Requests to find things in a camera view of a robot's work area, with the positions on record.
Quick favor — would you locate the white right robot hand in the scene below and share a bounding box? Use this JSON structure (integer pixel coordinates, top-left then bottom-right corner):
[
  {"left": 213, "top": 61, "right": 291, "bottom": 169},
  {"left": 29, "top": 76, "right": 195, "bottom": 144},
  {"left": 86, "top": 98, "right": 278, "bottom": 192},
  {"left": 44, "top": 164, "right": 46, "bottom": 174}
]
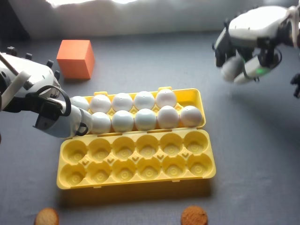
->
[{"left": 212, "top": 6, "right": 289, "bottom": 85}]

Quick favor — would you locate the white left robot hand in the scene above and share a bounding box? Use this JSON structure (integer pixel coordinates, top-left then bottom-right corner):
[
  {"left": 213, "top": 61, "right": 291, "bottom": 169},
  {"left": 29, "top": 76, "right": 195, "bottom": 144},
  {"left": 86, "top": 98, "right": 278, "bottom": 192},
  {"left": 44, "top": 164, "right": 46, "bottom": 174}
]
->
[{"left": 0, "top": 46, "right": 93, "bottom": 139}]

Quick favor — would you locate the white toy egg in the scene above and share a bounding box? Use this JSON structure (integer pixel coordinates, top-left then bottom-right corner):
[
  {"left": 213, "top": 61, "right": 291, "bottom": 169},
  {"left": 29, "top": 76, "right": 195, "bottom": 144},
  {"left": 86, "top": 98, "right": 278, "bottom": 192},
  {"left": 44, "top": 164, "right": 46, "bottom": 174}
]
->
[
  {"left": 111, "top": 92, "right": 134, "bottom": 112},
  {"left": 155, "top": 88, "right": 177, "bottom": 107},
  {"left": 180, "top": 105, "right": 203, "bottom": 128},
  {"left": 221, "top": 57, "right": 246, "bottom": 83},
  {"left": 90, "top": 94, "right": 112, "bottom": 113},
  {"left": 133, "top": 90, "right": 156, "bottom": 110},
  {"left": 134, "top": 108, "right": 157, "bottom": 131},
  {"left": 90, "top": 112, "right": 112, "bottom": 135},
  {"left": 69, "top": 95, "right": 91, "bottom": 113},
  {"left": 111, "top": 110, "right": 135, "bottom": 132},
  {"left": 156, "top": 105, "right": 180, "bottom": 129}
]

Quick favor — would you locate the yellow egg carton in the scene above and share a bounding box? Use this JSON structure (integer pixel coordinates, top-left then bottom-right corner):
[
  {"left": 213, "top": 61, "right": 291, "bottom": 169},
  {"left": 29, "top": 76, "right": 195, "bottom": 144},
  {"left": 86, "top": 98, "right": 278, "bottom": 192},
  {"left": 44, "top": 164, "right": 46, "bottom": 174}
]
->
[{"left": 56, "top": 86, "right": 217, "bottom": 189}]

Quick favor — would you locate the orange cube block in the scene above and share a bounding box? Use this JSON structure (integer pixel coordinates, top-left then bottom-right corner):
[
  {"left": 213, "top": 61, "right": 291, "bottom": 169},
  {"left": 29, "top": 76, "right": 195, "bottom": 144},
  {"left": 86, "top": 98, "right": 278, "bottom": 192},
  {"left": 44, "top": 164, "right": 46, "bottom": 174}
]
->
[{"left": 56, "top": 39, "right": 96, "bottom": 80}]

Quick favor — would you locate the white backdrop sheet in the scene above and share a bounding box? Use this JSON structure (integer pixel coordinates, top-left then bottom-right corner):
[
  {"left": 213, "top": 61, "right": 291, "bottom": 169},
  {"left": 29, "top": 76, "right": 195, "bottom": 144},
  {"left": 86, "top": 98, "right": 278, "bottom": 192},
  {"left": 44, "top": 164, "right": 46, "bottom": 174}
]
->
[{"left": 7, "top": 0, "right": 300, "bottom": 39}]

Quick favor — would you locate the grey table cloth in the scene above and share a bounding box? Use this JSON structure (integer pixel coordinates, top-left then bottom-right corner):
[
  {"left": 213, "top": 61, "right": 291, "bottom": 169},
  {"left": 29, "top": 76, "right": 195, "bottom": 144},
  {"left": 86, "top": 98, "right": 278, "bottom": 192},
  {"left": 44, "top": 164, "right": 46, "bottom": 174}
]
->
[{"left": 0, "top": 30, "right": 300, "bottom": 225}]

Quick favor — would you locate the light tan round cookie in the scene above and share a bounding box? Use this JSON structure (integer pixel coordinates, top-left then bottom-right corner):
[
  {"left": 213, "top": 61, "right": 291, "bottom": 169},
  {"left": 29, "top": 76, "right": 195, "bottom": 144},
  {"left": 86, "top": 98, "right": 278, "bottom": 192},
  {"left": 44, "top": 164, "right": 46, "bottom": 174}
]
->
[{"left": 34, "top": 207, "right": 60, "bottom": 225}]

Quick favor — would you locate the orange-brown round cookie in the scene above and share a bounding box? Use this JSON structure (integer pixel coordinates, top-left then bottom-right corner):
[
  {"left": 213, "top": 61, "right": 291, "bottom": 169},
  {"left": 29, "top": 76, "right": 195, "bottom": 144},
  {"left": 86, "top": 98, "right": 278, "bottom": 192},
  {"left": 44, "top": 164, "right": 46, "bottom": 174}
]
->
[{"left": 180, "top": 205, "right": 209, "bottom": 225}]

